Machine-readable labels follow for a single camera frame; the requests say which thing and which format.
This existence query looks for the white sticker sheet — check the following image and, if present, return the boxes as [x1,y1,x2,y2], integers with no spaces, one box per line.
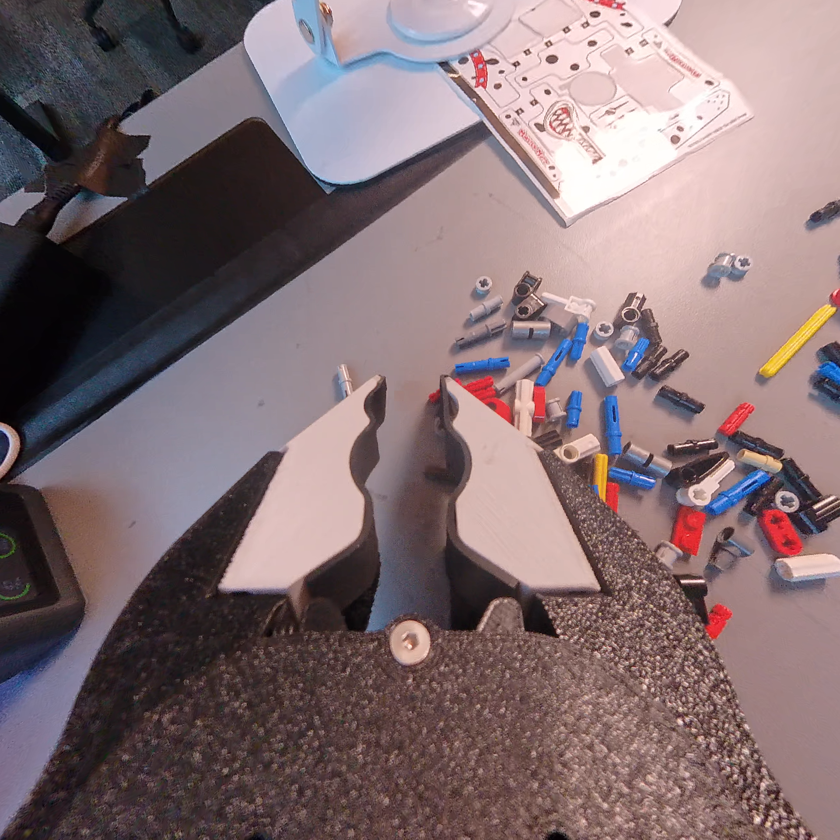
[438,0,754,228]

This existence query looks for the black chair base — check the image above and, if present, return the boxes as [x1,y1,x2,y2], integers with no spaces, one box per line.
[82,0,204,55]

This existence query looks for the pile of small toy pieces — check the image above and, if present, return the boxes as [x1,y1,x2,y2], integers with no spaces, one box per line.
[335,197,840,641]

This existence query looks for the grey desk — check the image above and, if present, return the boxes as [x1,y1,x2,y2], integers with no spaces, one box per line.
[0,0,840,840]

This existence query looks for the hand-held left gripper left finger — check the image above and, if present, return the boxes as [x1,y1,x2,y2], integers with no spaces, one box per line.
[218,375,388,598]

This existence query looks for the black box device with display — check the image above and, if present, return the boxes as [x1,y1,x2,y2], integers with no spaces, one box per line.
[0,484,88,683]

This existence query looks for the yellow toy axle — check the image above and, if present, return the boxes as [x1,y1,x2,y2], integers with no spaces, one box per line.
[759,303,839,379]

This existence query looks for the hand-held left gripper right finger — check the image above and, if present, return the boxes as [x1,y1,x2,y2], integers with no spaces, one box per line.
[438,375,603,595]

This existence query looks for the white book stand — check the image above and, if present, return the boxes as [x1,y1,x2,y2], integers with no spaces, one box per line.
[244,0,683,186]

